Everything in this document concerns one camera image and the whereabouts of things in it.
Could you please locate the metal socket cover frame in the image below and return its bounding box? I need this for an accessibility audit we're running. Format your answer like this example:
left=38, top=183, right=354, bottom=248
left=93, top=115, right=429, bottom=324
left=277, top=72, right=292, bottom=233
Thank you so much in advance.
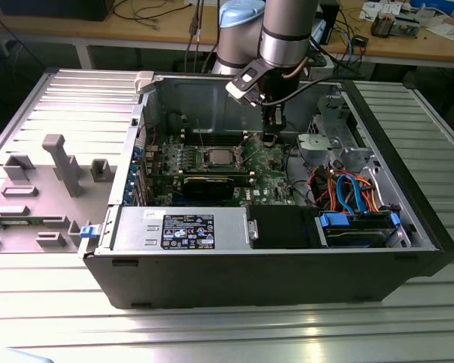
left=237, top=130, right=262, bottom=169

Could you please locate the metal locking lever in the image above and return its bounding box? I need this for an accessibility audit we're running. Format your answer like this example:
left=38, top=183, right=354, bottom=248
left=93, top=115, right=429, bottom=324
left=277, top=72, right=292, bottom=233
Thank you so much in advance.
left=196, top=117, right=207, bottom=152

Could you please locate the black RAM slot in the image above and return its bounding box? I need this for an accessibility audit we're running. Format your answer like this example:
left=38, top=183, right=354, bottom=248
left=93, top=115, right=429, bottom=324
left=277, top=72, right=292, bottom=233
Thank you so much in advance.
left=179, top=169, right=255, bottom=178
left=183, top=138, right=249, bottom=147
left=183, top=133, right=249, bottom=141

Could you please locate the silver drive cage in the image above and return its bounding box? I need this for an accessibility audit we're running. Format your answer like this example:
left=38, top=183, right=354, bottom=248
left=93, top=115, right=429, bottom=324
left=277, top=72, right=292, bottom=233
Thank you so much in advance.
left=295, top=94, right=381, bottom=178

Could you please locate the black tower box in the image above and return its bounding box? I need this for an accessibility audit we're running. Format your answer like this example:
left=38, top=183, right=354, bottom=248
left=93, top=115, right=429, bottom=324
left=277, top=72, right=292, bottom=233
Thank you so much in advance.
left=317, top=0, right=341, bottom=46

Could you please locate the green motherboard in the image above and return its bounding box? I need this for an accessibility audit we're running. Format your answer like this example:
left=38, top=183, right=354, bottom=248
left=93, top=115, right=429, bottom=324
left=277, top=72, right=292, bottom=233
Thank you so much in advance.
left=141, top=128, right=303, bottom=208

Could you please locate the metal cooler heatsink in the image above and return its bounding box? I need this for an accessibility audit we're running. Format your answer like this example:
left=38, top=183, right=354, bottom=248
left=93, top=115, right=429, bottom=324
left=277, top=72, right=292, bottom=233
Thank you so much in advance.
left=370, top=11, right=393, bottom=39

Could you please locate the white paper sheet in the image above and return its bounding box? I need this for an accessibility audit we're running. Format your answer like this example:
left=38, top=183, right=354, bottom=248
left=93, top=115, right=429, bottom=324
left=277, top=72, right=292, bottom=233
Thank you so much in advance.
left=361, top=0, right=404, bottom=22
left=425, top=21, right=454, bottom=42

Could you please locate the black graphics card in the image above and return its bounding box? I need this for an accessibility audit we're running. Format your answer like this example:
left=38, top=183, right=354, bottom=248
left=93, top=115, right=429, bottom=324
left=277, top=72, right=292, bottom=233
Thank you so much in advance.
left=181, top=174, right=236, bottom=201

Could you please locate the grey metal component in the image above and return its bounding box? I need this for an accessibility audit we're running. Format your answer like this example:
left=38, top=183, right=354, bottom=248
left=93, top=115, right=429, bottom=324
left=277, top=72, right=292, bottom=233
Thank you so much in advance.
left=391, top=14, right=421, bottom=39

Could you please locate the grey case latch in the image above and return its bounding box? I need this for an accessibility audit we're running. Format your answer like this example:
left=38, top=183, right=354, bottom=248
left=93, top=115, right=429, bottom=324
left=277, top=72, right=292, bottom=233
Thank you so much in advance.
left=133, top=70, right=157, bottom=95

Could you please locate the hard disk in blue carrier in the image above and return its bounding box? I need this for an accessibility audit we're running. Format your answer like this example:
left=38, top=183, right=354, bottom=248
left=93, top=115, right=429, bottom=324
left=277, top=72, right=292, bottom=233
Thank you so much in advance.
left=316, top=211, right=402, bottom=249

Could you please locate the blue box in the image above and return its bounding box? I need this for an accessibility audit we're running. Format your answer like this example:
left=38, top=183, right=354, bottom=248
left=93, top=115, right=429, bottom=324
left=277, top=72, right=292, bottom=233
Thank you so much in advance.
left=411, top=0, right=454, bottom=10

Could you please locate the wooden desk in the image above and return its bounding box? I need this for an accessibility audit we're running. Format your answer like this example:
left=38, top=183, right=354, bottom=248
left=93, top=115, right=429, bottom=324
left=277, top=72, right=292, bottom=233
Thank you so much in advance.
left=0, top=0, right=454, bottom=82

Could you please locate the black and grey PC case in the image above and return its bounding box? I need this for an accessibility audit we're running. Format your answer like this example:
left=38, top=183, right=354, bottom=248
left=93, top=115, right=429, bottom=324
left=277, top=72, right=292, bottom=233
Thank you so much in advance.
left=77, top=70, right=454, bottom=310

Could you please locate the grey power supply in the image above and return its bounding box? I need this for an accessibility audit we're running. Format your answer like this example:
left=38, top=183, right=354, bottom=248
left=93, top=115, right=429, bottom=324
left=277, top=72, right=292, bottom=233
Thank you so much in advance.
left=111, top=206, right=250, bottom=253

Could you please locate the grey parts rack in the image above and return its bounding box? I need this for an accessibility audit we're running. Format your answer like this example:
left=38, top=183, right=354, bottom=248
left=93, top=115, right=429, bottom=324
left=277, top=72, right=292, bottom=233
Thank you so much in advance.
left=0, top=134, right=117, bottom=254

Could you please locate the green RAM stick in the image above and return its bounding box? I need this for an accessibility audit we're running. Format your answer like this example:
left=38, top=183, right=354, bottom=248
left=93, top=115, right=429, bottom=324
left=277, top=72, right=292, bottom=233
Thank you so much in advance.
left=0, top=216, right=67, bottom=227

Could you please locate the brown curved hose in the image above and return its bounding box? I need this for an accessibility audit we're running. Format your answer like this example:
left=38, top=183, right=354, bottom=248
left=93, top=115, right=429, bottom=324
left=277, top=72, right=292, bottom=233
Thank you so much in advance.
left=281, top=55, right=310, bottom=80

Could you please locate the black camera cable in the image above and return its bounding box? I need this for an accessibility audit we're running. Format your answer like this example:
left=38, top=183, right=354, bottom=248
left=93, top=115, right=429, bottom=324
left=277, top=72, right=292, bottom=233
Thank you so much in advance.
left=261, top=75, right=344, bottom=105

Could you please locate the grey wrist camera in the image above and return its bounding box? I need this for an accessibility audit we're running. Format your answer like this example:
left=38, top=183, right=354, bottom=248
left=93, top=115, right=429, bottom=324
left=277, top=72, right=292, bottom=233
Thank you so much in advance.
left=304, top=52, right=336, bottom=71

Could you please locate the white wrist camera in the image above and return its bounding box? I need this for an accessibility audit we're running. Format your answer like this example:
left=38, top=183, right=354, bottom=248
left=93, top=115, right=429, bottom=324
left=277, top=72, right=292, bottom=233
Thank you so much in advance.
left=225, top=60, right=269, bottom=109

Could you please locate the grey hanging cable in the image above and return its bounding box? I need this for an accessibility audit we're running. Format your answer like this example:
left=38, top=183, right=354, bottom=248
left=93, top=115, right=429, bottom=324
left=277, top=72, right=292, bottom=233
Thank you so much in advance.
left=188, top=0, right=205, bottom=75

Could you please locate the thin red wire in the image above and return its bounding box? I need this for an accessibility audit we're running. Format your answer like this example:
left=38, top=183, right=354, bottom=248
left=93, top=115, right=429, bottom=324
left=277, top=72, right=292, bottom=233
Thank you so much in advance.
left=138, top=123, right=159, bottom=149

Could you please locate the orange wire bundle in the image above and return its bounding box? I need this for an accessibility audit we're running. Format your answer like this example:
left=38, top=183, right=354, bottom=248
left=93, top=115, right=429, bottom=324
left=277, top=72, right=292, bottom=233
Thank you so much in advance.
left=313, top=169, right=384, bottom=213

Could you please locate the blue flat wire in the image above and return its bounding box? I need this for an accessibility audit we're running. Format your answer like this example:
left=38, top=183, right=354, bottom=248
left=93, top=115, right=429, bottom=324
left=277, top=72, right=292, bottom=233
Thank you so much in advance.
left=334, top=174, right=368, bottom=217

